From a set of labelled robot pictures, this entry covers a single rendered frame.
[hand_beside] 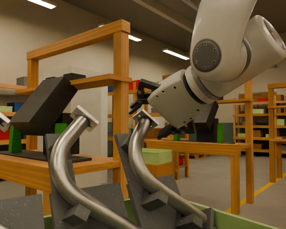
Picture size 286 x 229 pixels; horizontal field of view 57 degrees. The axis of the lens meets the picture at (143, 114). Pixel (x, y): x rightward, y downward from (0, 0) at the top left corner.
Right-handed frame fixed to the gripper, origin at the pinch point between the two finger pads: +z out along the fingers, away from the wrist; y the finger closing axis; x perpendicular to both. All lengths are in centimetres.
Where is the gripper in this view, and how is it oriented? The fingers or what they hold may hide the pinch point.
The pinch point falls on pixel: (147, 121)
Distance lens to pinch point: 62.0
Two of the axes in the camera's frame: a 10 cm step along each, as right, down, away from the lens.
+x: -2.9, 6.1, -7.4
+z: -6.3, 4.6, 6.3
